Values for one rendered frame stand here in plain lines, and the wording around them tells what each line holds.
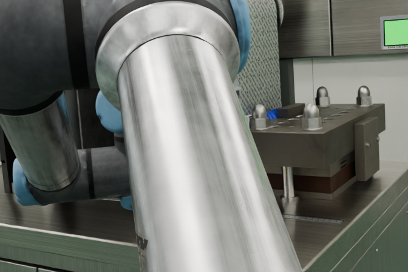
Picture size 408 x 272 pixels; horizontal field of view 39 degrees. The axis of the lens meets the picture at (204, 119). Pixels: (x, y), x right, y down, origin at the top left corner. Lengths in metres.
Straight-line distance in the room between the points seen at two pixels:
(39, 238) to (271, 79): 0.58
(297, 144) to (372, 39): 0.40
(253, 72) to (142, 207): 0.87
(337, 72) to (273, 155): 2.81
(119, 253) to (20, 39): 0.51
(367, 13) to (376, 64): 2.42
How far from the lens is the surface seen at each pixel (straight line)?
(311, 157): 1.00
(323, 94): 1.35
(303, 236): 0.89
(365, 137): 1.14
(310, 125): 1.01
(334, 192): 1.07
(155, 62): 0.40
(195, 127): 0.34
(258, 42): 1.21
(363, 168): 1.15
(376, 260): 1.11
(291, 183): 1.05
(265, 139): 1.03
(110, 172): 0.84
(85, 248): 0.97
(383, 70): 3.73
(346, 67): 3.79
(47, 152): 0.69
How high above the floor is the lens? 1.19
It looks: 7 degrees down
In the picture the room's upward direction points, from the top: 4 degrees counter-clockwise
